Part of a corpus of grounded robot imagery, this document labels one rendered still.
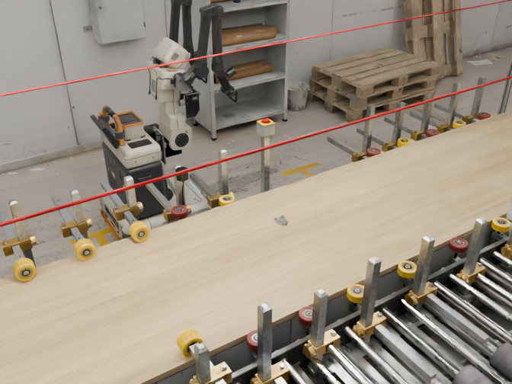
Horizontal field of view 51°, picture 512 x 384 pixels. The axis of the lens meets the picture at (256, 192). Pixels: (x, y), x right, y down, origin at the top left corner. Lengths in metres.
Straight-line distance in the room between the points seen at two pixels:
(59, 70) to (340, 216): 3.21
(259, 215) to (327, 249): 0.41
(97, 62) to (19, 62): 0.65
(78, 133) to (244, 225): 3.07
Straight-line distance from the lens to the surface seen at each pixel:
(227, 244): 2.45
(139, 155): 3.52
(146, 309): 2.17
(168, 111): 3.73
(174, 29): 3.87
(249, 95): 6.00
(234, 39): 5.25
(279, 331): 2.23
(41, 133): 5.27
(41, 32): 5.02
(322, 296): 1.88
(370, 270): 2.01
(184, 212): 2.67
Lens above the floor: 2.37
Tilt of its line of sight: 31 degrees down
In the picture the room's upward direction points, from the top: straight up
